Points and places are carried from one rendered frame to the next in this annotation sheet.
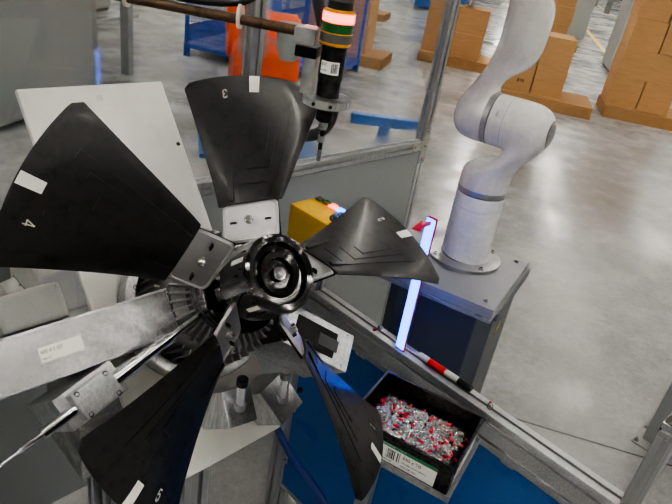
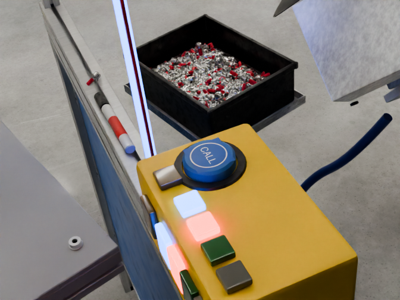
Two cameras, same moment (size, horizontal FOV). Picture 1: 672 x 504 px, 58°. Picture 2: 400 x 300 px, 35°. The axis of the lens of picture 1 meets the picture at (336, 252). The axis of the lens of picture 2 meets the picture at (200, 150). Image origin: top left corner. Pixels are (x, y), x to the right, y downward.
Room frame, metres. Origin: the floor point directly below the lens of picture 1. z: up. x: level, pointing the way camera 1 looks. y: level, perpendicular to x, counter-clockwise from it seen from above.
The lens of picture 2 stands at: (1.60, 0.18, 1.39)
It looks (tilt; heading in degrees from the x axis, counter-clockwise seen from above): 41 degrees down; 211
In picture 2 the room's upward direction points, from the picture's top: 8 degrees counter-clockwise
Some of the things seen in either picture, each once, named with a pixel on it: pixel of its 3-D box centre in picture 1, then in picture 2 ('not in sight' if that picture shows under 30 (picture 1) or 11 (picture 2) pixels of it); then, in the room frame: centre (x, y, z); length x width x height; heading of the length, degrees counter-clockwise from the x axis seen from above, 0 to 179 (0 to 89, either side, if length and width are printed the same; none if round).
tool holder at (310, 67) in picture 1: (324, 67); not in sight; (0.86, 0.06, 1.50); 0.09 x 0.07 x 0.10; 84
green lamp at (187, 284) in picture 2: not in sight; (190, 294); (1.39, 0.03, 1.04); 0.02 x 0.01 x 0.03; 49
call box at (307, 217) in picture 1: (324, 230); (239, 249); (1.32, 0.04, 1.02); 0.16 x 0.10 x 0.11; 49
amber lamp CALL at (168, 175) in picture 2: not in sight; (167, 177); (1.32, -0.02, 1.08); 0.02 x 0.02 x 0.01; 49
